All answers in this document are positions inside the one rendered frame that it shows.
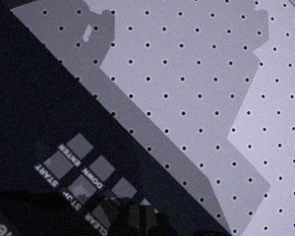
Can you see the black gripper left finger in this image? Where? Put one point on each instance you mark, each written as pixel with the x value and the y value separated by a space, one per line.
pixel 132 228

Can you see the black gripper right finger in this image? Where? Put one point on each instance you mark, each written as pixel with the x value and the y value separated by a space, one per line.
pixel 152 227

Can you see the grey perforated base plate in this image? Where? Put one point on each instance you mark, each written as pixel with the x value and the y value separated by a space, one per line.
pixel 207 87

